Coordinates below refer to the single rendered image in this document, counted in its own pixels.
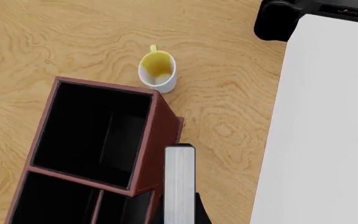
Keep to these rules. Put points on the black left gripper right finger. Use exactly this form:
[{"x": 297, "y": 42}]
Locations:
[{"x": 201, "y": 213}]

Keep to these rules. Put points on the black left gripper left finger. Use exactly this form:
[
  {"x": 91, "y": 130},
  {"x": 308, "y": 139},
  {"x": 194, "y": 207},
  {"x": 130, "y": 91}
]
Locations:
[{"x": 159, "y": 211}]

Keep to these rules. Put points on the white mug with yellow inside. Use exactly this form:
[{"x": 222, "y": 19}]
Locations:
[{"x": 162, "y": 80}]

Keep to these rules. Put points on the red-brown desk caddy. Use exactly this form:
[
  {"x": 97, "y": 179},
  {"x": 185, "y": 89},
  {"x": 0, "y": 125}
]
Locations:
[{"x": 154, "y": 144}]

